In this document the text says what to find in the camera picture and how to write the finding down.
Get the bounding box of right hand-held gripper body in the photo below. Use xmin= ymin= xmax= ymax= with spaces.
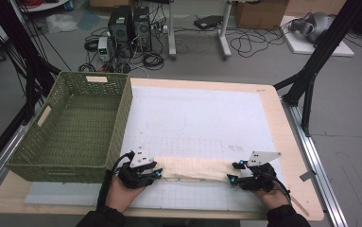
xmin=238 ymin=150 xmax=283 ymax=193

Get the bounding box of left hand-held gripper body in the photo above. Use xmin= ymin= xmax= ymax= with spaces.
xmin=117 ymin=146 xmax=155 ymax=190

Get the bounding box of cream patterned cloth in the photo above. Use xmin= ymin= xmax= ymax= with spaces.
xmin=153 ymin=155 xmax=243 ymax=183

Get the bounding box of green woven basket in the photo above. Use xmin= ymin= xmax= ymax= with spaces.
xmin=5 ymin=71 xmax=134 ymax=184

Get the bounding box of person's left hand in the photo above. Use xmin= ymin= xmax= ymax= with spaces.
xmin=104 ymin=176 xmax=147 ymax=214

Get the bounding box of person's right hand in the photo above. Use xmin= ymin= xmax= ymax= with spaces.
xmin=251 ymin=184 xmax=292 ymax=211

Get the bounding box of grey tape piece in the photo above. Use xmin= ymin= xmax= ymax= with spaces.
xmin=299 ymin=169 xmax=318 ymax=183

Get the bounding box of thin wooden stick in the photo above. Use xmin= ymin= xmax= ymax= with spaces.
xmin=291 ymin=196 xmax=311 ymax=218

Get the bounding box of white grid mat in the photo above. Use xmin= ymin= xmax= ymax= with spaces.
xmin=24 ymin=85 xmax=291 ymax=213

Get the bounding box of white power supply unit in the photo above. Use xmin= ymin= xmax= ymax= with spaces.
xmin=97 ymin=36 xmax=112 ymax=62

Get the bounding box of white desk leg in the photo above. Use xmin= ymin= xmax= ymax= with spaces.
xmin=217 ymin=0 xmax=233 ymax=61
xmin=167 ymin=0 xmax=178 ymax=61

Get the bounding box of white floor board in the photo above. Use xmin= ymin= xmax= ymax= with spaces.
xmin=281 ymin=15 xmax=355 ymax=58

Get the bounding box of white power strip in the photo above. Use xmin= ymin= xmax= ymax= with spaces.
xmin=151 ymin=24 xmax=169 ymax=35

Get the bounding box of small black computer tower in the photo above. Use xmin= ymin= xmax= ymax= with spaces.
xmin=132 ymin=6 xmax=153 ymax=53

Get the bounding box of large black computer tower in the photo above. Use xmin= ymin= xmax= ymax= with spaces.
xmin=108 ymin=5 xmax=135 ymax=59

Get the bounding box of black flat device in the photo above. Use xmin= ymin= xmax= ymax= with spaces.
xmin=193 ymin=14 xmax=224 ymax=31

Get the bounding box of brown cardboard box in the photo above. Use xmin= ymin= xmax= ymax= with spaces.
xmin=233 ymin=0 xmax=290 ymax=30

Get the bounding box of clear plastic bag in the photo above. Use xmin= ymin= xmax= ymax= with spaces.
xmin=45 ymin=13 xmax=79 ymax=34

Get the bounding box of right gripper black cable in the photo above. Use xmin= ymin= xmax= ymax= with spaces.
xmin=270 ymin=175 xmax=293 ymax=206

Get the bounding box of coiled black cable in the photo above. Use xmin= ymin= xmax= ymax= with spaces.
xmin=142 ymin=51 xmax=165 ymax=71

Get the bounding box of tangled black floor cable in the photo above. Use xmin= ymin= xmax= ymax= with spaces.
xmin=229 ymin=26 xmax=284 ymax=59

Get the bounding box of black frame stand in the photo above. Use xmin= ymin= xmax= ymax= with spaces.
xmin=273 ymin=0 xmax=362 ymax=137
xmin=0 ymin=0 xmax=61 ymax=125

